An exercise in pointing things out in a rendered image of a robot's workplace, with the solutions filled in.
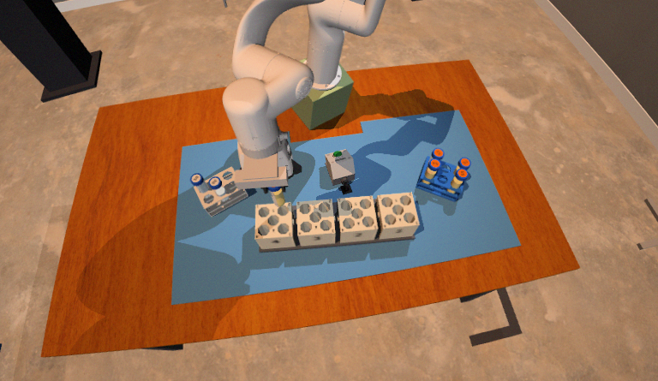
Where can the conical tube with pink liquid and blue cap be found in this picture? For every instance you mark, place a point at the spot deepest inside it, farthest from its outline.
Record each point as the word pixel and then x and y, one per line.
pixel 437 153

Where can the blue tube rack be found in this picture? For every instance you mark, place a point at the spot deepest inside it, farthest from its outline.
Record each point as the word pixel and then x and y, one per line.
pixel 438 179

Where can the light blue bench mat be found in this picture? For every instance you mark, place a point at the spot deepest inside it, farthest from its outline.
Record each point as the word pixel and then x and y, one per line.
pixel 218 257

